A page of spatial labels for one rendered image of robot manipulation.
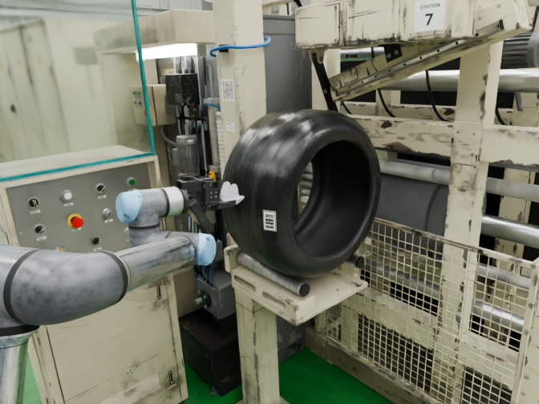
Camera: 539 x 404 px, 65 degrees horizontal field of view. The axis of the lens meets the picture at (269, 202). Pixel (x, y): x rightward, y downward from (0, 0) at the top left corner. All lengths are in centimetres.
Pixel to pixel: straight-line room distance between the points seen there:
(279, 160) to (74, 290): 69
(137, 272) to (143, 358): 123
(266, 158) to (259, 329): 88
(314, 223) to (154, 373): 98
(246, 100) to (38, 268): 102
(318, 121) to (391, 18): 37
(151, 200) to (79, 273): 40
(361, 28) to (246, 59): 39
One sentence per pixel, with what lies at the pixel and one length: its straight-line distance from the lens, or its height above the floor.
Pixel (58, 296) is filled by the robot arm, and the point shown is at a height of 128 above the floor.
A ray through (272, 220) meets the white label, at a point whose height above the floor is 117.
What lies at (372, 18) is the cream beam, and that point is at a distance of 144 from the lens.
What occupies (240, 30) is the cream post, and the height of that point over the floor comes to 171.
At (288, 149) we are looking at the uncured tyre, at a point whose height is 136.
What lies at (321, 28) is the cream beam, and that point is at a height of 170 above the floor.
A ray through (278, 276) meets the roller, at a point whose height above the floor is 91.
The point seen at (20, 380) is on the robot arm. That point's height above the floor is 113.
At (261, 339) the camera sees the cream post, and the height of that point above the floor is 47.
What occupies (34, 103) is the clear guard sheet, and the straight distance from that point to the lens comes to 160.
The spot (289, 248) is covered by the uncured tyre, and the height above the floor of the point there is 107.
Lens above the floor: 159
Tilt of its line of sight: 18 degrees down
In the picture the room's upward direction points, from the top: 3 degrees counter-clockwise
